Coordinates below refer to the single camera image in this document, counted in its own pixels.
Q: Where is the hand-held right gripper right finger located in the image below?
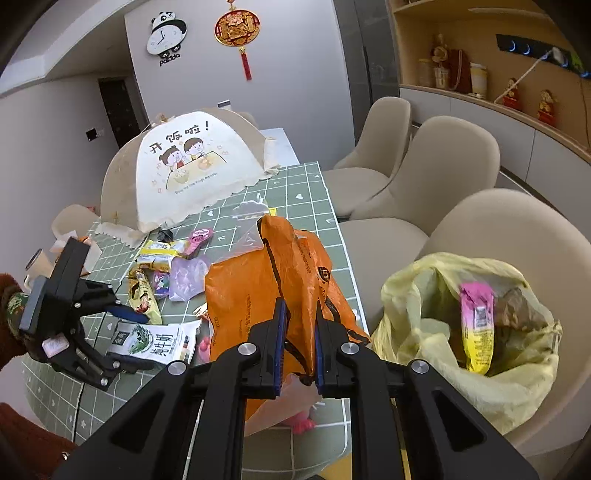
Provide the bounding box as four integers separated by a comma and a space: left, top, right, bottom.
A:
314, 302, 541, 480

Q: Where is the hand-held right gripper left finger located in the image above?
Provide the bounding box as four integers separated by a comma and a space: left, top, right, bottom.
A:
53, 298, 289, 480

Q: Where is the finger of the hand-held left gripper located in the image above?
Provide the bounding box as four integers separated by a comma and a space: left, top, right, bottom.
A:
71, 281, 151, 325
50, 333, 157, 393

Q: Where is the green and white packet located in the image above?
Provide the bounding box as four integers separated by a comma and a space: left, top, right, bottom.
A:
106, 322, 202, 366

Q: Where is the orange plastic bag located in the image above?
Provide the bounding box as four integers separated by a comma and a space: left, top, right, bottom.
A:
203, 215, 372, 437

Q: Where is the purple packet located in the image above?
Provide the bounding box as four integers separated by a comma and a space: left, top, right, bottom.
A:
168, 255, 213, 302

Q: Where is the yellow plastic bag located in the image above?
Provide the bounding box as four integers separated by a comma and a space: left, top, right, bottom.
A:
372, 251, 564, 437

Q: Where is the brown and yellow snack wrapper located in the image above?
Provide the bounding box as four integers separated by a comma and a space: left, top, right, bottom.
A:
127, 268, 163, 326

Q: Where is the white cylindrical container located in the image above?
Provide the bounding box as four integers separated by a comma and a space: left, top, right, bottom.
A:
24, 248, 58, 288

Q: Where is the colourful cartoon tissue pack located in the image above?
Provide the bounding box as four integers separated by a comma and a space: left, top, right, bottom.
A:
150, 270, 174, 296

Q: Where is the pink plastic toy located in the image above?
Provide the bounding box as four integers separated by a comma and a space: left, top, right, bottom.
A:
290, 410, 320, 435

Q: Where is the yellow and white snack wrapper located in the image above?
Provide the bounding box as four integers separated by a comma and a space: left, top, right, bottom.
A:
136, 239, 190, 273

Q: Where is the person's brown fleece garment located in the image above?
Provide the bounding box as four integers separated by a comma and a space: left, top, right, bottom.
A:
0, 401, 78, 480

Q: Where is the pink oval wrapper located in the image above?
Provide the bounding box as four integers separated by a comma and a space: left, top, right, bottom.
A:
187, 227, 214, 257

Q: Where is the clear plastic bag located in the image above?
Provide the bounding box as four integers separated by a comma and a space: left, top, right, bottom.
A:
230, 200, 279, 260

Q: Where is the beige mesh food cover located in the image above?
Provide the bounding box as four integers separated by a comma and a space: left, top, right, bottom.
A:
99, 108, 280, 248

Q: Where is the green grid tablecloth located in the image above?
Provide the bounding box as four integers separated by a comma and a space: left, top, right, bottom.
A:
21, 161, 370, 462

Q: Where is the pink and yellow wrapper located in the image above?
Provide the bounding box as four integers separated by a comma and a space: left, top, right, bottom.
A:
459, 282, 496, 376

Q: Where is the brown crumpled wrapper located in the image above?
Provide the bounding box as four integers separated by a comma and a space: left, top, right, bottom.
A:
492, 286, 548, 333

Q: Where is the dark door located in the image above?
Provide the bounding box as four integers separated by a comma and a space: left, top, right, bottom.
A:
98, 78, 140, 149

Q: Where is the dark grey tall cabinet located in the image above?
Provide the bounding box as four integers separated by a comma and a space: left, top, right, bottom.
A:
335, 0, 402, 153

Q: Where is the dark red box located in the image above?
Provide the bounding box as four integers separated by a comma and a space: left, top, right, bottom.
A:
450, 48, 472, 96

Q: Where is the white and yellow jar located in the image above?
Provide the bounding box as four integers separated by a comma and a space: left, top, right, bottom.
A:
468, 62, 489, 100

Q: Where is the red figurine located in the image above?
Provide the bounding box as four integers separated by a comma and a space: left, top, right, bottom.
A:
537, 90, 560, 123
502, 78, 525, 112

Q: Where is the gold figurine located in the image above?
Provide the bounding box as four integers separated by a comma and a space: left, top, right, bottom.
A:
431, 34, 450, 70

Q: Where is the black power strip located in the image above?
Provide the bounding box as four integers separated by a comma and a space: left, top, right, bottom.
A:
496, 33, 591, 79

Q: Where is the wooden shelf unit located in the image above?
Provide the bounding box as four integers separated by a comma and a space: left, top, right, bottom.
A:
385, 0, 591, 155

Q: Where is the panda wall clock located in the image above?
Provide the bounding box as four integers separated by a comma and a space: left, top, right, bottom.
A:
147, 11, 187, 66

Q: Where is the red knot wall ornament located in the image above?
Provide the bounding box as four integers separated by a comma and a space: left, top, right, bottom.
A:
213, 0, 262, 81

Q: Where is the white cable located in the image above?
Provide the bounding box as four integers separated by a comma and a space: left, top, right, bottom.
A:
494, 52, 557, 105

